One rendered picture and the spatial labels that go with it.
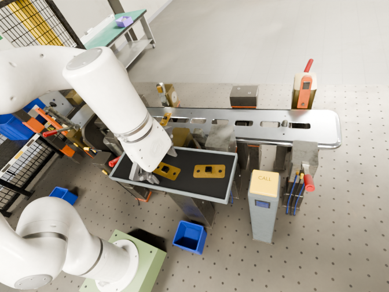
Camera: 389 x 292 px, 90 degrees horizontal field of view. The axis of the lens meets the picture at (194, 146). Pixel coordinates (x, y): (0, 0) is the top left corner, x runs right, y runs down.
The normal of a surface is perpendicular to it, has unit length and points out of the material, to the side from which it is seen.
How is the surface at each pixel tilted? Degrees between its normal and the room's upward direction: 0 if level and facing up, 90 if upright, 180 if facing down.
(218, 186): 0
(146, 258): 3
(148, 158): 89
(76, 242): 27
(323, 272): 0
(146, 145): 88
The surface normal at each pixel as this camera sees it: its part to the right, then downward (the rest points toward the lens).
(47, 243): 0.62, -0.78
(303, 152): -0.26, -0.60
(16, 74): 0.99, -0.15
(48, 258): 0.88, -0.31
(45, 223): 0.47, -0.76
